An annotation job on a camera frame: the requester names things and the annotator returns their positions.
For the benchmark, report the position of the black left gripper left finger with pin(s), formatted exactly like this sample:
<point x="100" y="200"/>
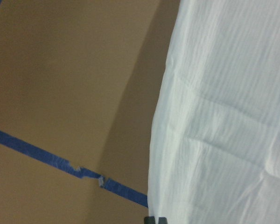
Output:
<point x="149" y="220"/>

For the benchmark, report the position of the light blue button-up shirt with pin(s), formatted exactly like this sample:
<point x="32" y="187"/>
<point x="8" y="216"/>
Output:
<point x="215" y="141"/>

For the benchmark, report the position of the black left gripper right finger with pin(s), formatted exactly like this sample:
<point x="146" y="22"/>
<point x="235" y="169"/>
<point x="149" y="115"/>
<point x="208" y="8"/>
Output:
<point x="162" y="220"/>

